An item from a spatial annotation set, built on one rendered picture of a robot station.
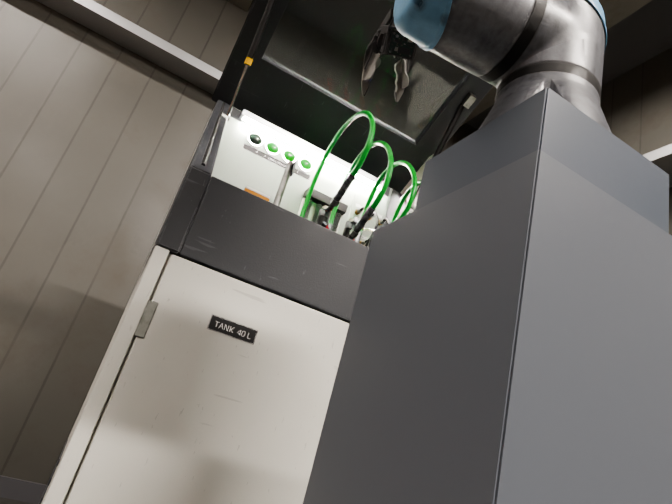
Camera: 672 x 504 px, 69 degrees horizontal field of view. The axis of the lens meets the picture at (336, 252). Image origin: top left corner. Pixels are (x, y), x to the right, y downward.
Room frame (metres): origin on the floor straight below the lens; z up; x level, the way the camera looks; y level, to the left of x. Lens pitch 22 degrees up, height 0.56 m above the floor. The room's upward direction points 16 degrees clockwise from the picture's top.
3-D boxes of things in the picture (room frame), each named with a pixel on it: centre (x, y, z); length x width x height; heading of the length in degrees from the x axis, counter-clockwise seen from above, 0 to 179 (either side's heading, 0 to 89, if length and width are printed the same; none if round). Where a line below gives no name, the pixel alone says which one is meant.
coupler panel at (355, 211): (1.48, -0.07, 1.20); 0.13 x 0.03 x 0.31; 111
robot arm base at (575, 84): (0.45, -0.19, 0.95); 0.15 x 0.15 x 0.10
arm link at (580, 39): (0.45, -0.18, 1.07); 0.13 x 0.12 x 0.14; 106
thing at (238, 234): (0.93, -0.03, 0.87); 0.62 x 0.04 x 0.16; 111
